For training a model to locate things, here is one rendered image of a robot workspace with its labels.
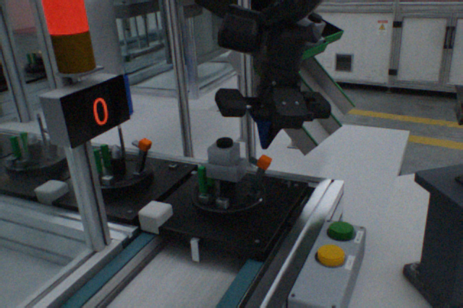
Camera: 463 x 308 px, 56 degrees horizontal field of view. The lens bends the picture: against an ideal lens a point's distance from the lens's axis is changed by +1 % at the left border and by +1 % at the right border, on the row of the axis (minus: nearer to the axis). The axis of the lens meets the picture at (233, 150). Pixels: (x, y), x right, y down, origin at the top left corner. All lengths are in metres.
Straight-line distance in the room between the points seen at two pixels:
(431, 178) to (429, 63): 4.02
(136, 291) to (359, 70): 4.36
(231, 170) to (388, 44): 4.10
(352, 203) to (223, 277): 0.42
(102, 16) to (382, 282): 1.22
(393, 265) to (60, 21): 0.68
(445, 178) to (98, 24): 1.23
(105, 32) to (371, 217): 1.08
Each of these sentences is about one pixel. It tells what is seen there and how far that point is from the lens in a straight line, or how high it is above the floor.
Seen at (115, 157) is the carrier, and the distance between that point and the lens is 0.93.
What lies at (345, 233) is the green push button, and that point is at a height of 0.97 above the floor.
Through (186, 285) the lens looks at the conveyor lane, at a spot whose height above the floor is 0.92.
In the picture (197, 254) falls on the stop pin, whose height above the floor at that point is 0.94.
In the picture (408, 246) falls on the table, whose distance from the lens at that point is 0.92.
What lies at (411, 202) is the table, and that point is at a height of 0.86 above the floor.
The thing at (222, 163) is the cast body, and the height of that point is 1.06.
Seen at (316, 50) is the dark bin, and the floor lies 1.20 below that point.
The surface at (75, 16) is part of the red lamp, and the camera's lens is 0.61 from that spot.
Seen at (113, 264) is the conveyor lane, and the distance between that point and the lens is 0.75.
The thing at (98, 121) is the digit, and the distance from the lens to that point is 0.64.
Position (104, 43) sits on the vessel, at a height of 1.14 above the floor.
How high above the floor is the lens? 1.39
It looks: 24 degrees down
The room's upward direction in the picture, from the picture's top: 4 degrees counter-clockwise
